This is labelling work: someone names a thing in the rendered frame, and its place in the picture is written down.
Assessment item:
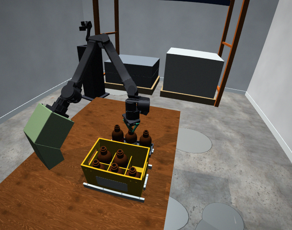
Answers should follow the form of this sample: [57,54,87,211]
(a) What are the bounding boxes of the brown bottle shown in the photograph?
[139,130,152,151]
[92,159,106,170]
[113,149,128,168]
[112,124,124,142]
[125,167,141,178]
[98,146,112,164]
[109,163,123,175]
[125,129,137,145]

